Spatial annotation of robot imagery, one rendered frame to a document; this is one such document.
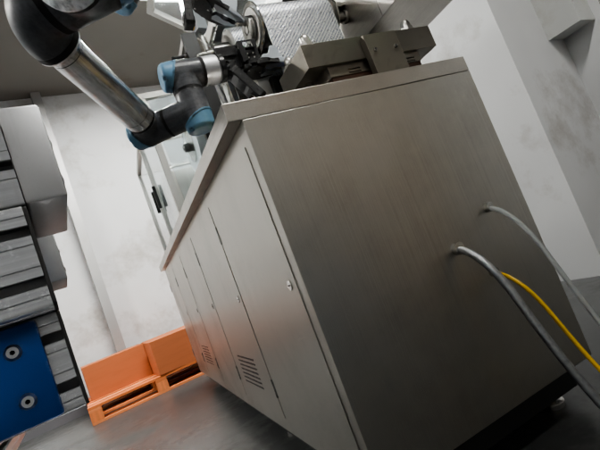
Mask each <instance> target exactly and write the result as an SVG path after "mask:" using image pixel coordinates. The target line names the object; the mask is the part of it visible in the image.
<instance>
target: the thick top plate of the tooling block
mask: <svg viewBox="0 0 600 450"><path fill-rule="evenodd" d="M395 33H396V36H397V38H398V40H399V43H400V45H401V47H402V49H403V51H404V53H409V52H414V51H418V53H419V56H420V58H421V59H422V58H423V57H424V56H425V55H426V54H428V53H429V52H430V51H431V50H432V49H433V48H434V47H435V46H436V43H435V40H434V38H433V37H432V34H431V32H430V30H429V26H423V27H418V28H412V29H401V30H395ZM361 37H362V36H359V37H349V38H343V39H337V40H331V41H325V42H320V43H313V44H308V45H301V46H299V47H298V49H297V50H296V53H295V55H294V56H293V58H292V60H291V62H290V63H289V65H288V67H287V68H286V70H285V72H284V73H283V75H282V77H281V78H280V80H279V82H280V85H281V86H282V89H283V91H284V92H287V91H291V90H296V89H300V88H305V84H306V83H308V82H310V81H312V82H313V84H315V83H316V81H317V80H318V79H319V77H320V76H321V74H322V73H323V72H324V71H325V70H326V69H327V67H331V66H336V65H341V64H346V63H355V62H360V61H365V60H367V58H366V56H365V54H364V51H363V48H362V46H361V43H360V41H359V39H360V38H361Z"/></svg>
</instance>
